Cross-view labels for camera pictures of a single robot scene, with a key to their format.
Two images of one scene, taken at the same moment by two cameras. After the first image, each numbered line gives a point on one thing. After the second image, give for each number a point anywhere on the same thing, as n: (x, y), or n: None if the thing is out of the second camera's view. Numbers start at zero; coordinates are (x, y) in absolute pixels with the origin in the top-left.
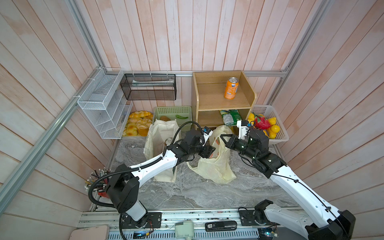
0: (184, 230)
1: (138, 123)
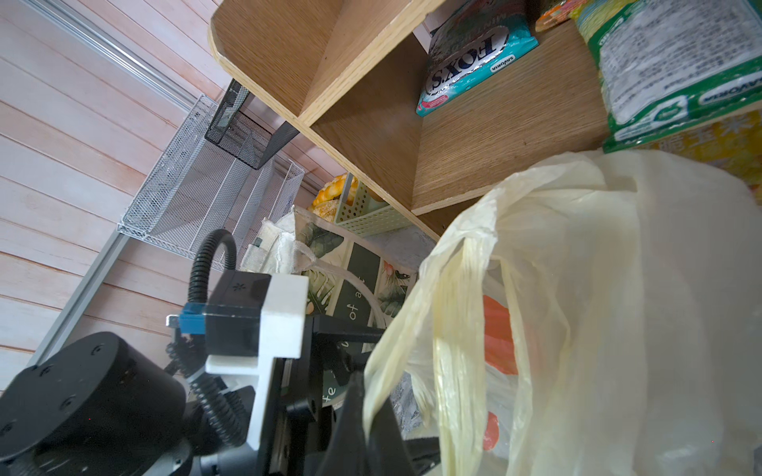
0: None
1: (326, 201)
